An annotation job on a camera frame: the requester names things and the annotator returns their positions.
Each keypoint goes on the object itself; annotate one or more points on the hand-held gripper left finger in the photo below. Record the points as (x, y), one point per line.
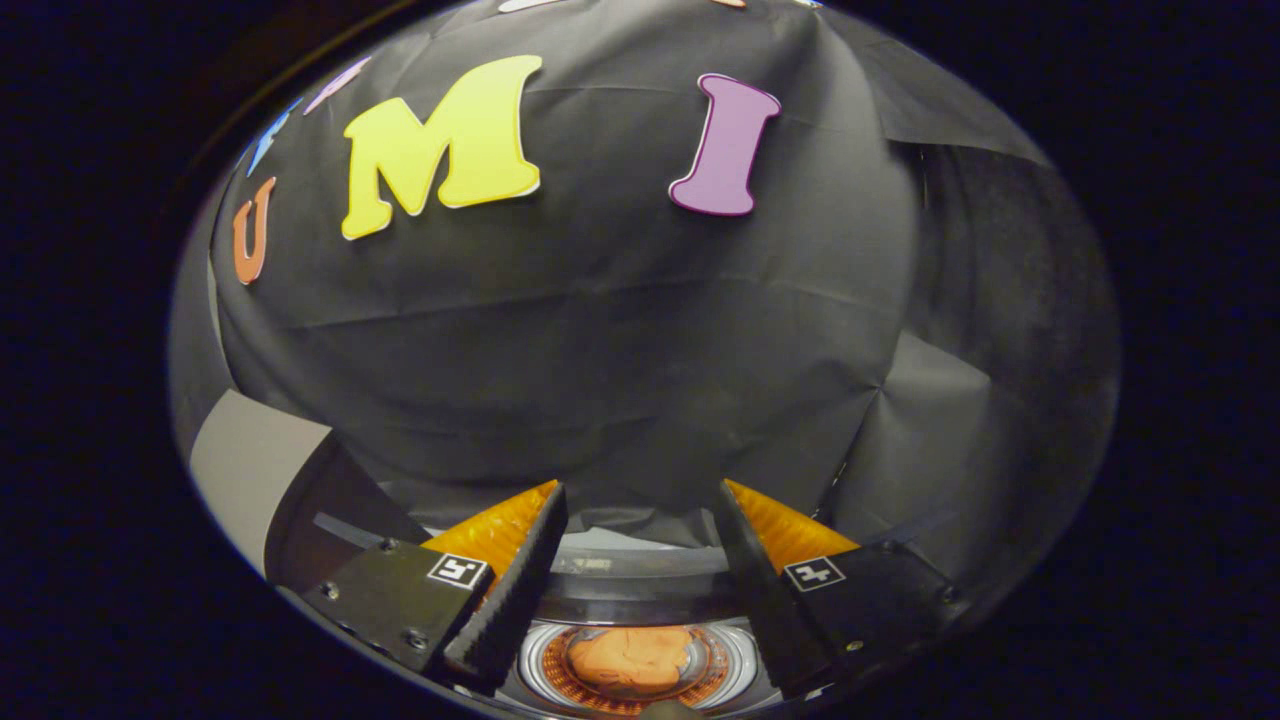
(510, 600)

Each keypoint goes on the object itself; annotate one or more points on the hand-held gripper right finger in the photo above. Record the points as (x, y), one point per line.
(765, 600)

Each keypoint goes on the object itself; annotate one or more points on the dark grey washing machine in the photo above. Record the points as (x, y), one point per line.
(640, 590)

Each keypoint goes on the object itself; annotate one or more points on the orange polo shirt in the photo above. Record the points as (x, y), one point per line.
(630, 660)

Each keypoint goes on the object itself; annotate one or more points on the grey cabinet with dark top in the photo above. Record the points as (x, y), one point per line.
(255, 470)

